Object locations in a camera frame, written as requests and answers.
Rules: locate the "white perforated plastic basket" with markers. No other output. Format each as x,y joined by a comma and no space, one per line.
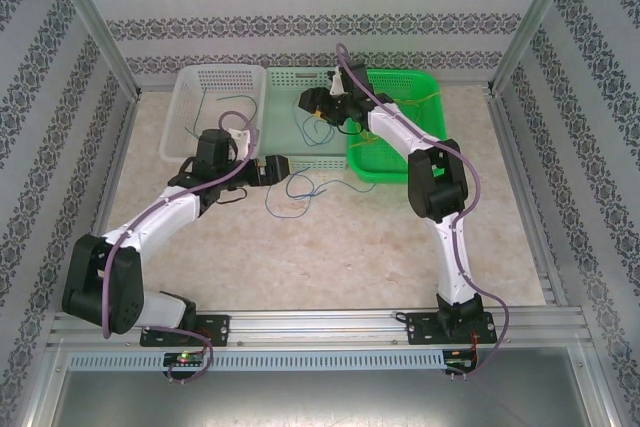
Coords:
220,137

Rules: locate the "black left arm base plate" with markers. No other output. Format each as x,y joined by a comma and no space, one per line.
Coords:
220,329

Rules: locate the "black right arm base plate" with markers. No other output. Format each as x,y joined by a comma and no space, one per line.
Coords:
425,329

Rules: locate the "aluminium side rail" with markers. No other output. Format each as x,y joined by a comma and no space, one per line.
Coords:
513,157
119,157

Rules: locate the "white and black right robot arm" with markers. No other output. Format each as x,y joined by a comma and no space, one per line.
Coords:
395,124

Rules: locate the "bright green perforated plastic basket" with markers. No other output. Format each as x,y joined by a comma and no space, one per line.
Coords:
385,162

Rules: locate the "grey metal shelf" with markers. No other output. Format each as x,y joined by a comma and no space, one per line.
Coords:
320,402

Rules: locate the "aluminium frame post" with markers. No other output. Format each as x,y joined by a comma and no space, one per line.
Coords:
532,22
95,22

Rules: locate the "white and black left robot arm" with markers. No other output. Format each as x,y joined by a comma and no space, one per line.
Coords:
160,217

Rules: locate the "aluminium mounting rail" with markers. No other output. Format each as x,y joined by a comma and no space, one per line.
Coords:
310,327

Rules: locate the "small circuit board green light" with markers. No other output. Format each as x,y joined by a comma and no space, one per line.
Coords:
185,359

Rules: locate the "pale green perforated plastic basket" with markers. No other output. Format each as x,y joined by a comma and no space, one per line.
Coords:
280,97

